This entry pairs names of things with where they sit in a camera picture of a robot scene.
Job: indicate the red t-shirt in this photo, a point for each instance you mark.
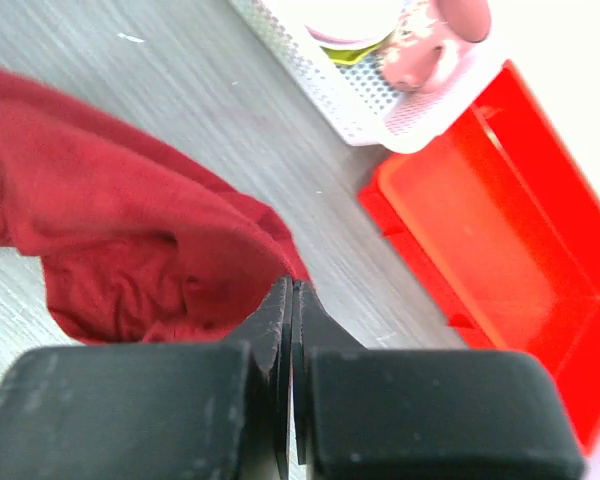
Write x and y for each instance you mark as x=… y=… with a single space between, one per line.
x=138 y=242

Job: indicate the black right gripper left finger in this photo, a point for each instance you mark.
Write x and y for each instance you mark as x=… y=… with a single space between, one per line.
x=215 y=410

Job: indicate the white perforated plastic basket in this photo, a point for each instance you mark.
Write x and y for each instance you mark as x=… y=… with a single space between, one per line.
x=356 y=101

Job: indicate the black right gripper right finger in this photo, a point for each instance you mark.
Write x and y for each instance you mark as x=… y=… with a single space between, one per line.
x=364 y=413

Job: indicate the green plate under pink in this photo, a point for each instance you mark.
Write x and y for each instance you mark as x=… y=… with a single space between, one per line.
x=350 y=57

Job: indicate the red plastic tray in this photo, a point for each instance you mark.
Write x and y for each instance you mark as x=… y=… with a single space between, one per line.
x=502 y=229

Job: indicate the pink floral mug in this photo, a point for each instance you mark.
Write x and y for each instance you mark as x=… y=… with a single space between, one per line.
x=430 y=39

